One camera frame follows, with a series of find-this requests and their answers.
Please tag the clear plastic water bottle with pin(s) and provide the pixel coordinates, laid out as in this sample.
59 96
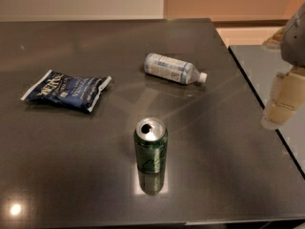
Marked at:
173 69

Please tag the blue chip bag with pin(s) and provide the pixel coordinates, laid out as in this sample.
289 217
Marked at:
81 93

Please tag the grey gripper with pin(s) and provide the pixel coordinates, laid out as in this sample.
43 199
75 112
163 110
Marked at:
294 43

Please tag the grey side table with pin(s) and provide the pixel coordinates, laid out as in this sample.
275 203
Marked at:
264 69

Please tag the green soda can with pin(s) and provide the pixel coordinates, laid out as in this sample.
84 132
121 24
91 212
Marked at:
150 141

